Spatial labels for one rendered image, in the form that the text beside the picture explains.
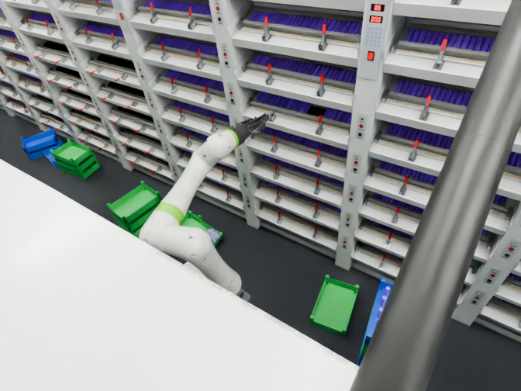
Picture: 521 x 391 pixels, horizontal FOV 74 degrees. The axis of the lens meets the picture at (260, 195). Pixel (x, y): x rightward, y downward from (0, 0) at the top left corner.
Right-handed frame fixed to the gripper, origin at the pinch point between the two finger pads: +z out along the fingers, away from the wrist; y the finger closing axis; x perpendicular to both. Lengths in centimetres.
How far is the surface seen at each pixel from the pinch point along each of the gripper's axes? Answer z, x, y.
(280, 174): 17.2, -41.4, 1.5
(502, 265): 13, -43, 118
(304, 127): 8.9, -3.1, 18.4
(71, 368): -130, 51, 73
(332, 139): 7.2, -4.0, 34.5
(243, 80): 3.6, 15.4, -14.0
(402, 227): 13, -43, 75
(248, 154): 12.2, -31.6, -18.0
